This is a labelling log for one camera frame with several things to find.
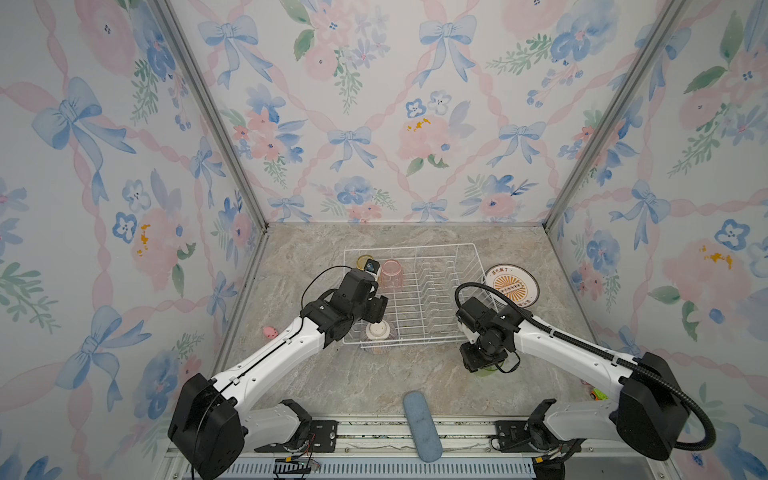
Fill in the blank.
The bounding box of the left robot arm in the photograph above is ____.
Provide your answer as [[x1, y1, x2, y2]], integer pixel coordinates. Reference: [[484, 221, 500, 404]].
[[168, 261, 388, 479]]

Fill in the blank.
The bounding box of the left aluminium corner post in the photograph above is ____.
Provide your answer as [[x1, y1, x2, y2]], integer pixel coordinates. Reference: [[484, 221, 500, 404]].
[[148, 0, 268, 234]]

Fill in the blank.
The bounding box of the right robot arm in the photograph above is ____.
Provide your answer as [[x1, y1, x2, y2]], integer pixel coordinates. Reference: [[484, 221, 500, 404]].
[[457, 297, 691, 460]]

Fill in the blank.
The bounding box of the pink translucent plastic cup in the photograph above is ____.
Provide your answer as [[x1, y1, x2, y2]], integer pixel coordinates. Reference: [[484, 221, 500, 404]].
[[379, 259, 404, 291]]

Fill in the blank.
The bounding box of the white ribbed bowl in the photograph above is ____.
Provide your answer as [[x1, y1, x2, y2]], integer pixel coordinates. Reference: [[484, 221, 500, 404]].
[[365, 320, 394, 355]]

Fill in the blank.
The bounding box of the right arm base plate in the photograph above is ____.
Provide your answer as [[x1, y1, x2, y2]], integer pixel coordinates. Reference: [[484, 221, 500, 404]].
[[491, 420, 584, 455]]

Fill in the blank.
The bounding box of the green translucent plastic cup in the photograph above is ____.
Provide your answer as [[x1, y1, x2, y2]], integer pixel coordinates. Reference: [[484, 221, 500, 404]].
[[475, 365, 498, 378]]

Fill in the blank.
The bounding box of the aluminium front rail frame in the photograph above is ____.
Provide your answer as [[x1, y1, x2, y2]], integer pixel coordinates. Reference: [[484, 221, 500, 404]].
[[222, 415, 681, 479]]

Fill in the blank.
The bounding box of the white wire dish rack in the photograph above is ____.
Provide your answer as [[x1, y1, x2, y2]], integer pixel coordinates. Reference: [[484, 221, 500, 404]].
[[343, 243, 485, 350]]

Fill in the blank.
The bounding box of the white plate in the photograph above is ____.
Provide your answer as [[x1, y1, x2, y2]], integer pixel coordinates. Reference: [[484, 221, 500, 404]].
[[485, 264, 540, 308]]

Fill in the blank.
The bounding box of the right aluminium corner post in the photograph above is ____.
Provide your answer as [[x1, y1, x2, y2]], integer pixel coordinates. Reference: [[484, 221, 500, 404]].
[[543, 0, 688, 234]]

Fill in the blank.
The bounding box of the yellow translucent plastic cup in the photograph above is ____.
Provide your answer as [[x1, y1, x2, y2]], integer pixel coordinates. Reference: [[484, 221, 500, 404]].
[[356, 255, 373, 270]]

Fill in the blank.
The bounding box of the small pink toy figure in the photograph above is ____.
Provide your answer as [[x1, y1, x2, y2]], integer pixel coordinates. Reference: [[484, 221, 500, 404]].
[[262, 326, 280, 341]]

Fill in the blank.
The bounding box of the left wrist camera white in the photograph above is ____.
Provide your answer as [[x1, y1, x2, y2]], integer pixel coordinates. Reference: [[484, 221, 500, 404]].
[[364, 258, 381, 281]]

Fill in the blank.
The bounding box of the blue oval sponge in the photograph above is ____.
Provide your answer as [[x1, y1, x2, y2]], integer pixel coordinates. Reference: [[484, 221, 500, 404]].
[[403, 391, 444, 463]]

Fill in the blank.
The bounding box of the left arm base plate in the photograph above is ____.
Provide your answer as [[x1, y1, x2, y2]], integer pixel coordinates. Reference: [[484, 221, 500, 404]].
[[255, 420, 339, 454]]

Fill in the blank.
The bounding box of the aluminium corner post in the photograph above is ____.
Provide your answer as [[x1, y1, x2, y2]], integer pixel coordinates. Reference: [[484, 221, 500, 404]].
[[148, 0, 268, 234], [543, 0, 688, 234]]

